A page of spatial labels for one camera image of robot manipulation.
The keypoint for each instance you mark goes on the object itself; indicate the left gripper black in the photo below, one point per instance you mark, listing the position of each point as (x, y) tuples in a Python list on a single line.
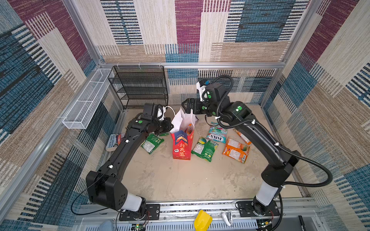
[(167, 122)]

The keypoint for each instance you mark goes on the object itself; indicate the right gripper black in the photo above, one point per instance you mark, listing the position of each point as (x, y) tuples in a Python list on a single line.
[(196, 102)]

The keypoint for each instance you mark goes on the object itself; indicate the red paper gift bag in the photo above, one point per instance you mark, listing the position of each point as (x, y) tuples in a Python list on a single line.
[(182, 144)]

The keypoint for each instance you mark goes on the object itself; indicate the teal Fox's candy bag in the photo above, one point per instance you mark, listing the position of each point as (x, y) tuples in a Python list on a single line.
[(217, 133)]

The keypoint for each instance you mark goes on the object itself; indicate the orange snack bag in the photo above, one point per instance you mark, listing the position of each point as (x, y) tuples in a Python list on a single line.
[(236, 150)]

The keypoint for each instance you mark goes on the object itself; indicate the orange candy bag back side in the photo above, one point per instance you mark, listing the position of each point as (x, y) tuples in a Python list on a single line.
[(245, 139)]

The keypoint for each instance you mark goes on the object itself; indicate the colourful Fox's fruit candy bag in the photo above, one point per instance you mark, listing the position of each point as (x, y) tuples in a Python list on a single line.
[(190, 129)]

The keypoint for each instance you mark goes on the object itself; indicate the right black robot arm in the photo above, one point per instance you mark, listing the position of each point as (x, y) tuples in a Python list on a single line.
[(280, 163)]

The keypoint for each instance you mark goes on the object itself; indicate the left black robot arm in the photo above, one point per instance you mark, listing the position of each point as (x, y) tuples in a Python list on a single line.
[(104, 186)]

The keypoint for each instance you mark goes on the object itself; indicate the green snack bag far left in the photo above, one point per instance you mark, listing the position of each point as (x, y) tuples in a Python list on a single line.
[(152, 143)]

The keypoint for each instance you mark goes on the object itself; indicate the green snack bag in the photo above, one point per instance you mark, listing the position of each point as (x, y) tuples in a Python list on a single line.
[(152, 143), (205, 149)]

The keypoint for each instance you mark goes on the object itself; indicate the green snack bag centre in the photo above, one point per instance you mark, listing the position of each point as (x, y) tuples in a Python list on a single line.
[(205, 149)]

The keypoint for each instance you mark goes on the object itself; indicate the blue white snack pack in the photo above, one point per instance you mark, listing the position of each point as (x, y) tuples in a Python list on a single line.
[(114, 141)]

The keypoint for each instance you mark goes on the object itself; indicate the yellow plastic object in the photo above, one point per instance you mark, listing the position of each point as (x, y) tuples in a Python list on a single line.
[(202, 221)]

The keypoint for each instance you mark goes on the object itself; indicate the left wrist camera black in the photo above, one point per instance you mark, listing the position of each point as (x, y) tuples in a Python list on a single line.
[(153, 112)]

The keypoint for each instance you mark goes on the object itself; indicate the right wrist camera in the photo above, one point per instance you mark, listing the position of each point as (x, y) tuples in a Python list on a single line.
[(212, 92)]

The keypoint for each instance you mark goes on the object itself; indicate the black wire mesh shelf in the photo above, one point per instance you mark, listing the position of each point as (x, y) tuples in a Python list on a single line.
[(138, 85)]

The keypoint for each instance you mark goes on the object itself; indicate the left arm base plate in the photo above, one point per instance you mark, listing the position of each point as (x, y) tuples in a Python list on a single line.
[(151, 212)]

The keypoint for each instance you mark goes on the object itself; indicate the white wire mesh basket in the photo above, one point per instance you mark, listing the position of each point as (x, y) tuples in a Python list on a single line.
[(83, 110)]

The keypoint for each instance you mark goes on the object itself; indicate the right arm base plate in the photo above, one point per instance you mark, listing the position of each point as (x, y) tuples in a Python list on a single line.
[(245, 208)]

